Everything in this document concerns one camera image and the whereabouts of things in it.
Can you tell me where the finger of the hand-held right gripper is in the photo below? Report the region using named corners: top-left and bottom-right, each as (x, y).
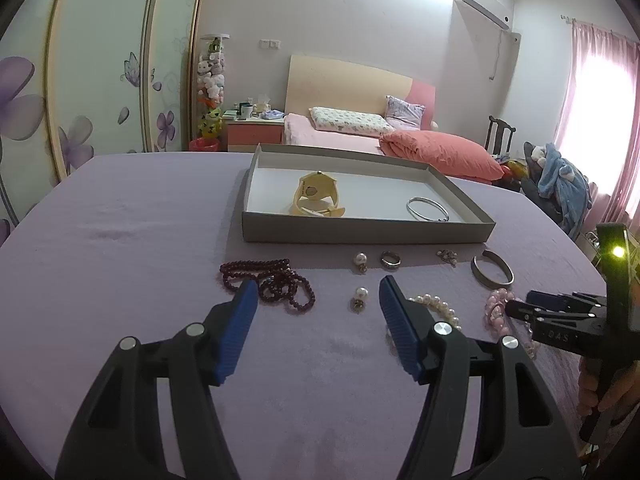
top-left (504, 299), bottom-right (591, 358)
top-left (526, 290), bottom-right (609, 314)

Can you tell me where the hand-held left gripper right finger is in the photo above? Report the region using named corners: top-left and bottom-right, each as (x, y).
top-left (378, 275), bottom-right (583, 480)

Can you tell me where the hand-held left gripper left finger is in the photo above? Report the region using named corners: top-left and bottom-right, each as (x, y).
top-left (55, 279), bottom-right (261, 480)

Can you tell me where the white pearl bracelet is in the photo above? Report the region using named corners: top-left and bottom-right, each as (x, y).
top-left (385, 294), bottom-right (462, 348)

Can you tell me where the pink bead bracelet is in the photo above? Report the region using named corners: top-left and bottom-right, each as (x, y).
top-left (483, 288), bottom-right (538, 359)

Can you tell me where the dark red bead bracelet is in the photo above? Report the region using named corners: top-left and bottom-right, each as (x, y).
top-left (219, 258), bottom-right (316, 314)

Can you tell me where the wide silver cuff bracelet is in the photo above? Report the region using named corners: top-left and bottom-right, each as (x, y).
top-left (471, 250), bottom-right (515, 289)

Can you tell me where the grey cardboard box tray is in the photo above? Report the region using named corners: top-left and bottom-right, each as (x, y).
top-left (241, 143), bottom-right (497, 245)

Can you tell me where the person's right hand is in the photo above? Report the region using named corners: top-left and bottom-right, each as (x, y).
top-left (577, 354), bottom-right (640, 422)

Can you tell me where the thin silver bangle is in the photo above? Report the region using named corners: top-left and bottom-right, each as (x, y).
top-left (406, 197), bottom-right (450, 223)

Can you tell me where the blue plush garment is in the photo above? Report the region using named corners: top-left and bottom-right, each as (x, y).
top-left (536, 142), bottom-right (594, 212)

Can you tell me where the purple tablecloth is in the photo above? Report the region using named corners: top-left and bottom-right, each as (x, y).
top-left (0, 151), bottom-right (608, 480)

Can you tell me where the cream yellow wrist watch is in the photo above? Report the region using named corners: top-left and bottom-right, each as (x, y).
top-left (289, 171), bottom-right (347, 219)

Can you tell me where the dark wooden chair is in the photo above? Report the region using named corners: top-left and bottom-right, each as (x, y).
top-left (486, 115), bottom-right (517, 157)

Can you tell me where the pink curtain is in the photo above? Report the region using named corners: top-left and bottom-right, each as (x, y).
top-left (554, 19), bottom-right (640, 233)

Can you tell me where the coral duvet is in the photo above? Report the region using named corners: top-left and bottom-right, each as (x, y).
top-left (378, 130), bottom-right (506, 184)

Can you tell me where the pink white nightstand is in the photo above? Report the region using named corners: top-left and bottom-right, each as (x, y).
top-left (226, 110), bottom-right (286, 153)

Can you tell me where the bed with pink sheet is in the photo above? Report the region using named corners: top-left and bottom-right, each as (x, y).
top-left (282, 110), bottom-right (506, 184)

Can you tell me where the white patterned pillow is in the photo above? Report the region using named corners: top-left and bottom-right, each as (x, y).
top-left (309, 106), bottom-right (396, 138)

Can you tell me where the lilac pillow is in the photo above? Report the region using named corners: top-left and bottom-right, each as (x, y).
top-left (384, 95), bottom-right (426, 132)

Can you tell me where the clear tube of plush toys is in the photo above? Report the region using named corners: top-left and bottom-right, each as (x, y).
top-left (192, 34), bottom-right (231, 153)

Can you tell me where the beige pink headboard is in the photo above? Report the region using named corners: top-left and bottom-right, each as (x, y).
top-left (285, 54), bottom-right (437, 131)

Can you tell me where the floral sliding door wardrobe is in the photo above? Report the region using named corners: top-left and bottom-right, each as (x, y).
top-left (0, 0), bottom-right (211, 243)

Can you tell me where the white air conditioner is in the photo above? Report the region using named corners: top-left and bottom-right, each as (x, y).
top-left (460, 0), bottom-right (512, 32)

